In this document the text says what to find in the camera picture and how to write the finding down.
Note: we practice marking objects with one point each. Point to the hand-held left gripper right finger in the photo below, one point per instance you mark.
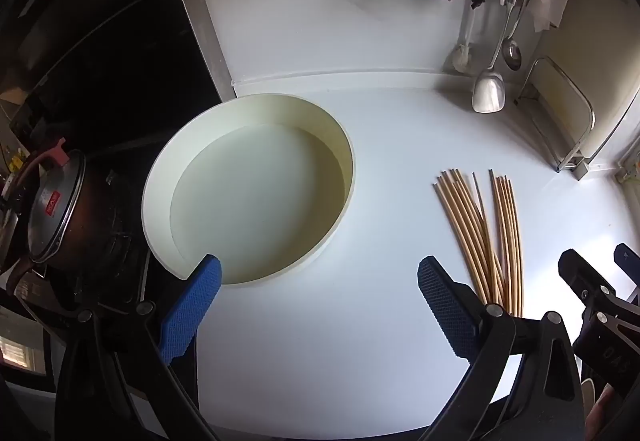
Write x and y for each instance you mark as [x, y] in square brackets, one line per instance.
[447, 306]

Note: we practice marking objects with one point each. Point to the cream cutting board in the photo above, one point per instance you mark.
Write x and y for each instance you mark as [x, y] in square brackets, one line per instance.
[615, 71]

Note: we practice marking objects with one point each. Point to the metal spatula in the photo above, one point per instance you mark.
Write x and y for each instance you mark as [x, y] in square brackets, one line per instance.
[487, 93]

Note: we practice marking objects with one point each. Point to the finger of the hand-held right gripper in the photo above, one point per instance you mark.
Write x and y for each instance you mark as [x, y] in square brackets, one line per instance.
[582, 276]
[629, 261]

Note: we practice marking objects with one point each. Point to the metal ladle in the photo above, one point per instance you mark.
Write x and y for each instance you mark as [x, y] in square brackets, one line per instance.
[511, 52]

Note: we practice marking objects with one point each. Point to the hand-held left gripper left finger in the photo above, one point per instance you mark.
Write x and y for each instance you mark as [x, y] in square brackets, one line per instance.
[192, 306]

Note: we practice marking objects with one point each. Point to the white round basin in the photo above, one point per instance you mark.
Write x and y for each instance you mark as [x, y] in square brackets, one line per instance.
[260, 181]

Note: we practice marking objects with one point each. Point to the metal cutting board rack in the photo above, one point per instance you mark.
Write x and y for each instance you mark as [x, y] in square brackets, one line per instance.
[577, 158]

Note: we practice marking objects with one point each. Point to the dark brown cooking pot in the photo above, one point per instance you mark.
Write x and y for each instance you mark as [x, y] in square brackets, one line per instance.
[90, 221]

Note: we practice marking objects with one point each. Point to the stainless steel panel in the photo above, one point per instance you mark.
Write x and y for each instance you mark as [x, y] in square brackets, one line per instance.
[200, 21]

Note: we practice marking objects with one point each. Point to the white dish brush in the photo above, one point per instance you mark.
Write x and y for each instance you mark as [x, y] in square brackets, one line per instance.
[462, 56]

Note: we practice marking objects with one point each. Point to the pile of wooden chopsticks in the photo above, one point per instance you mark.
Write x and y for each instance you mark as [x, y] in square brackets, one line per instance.
[492, 281]

